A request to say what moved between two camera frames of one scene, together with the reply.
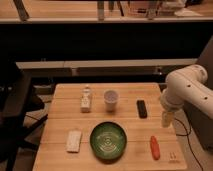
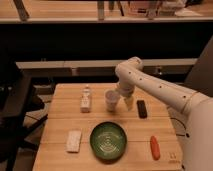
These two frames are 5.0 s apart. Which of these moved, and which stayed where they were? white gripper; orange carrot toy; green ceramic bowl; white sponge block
Moved: white gripper
Stayed: white sponge block; green ceramic bowl; orange carrot toy
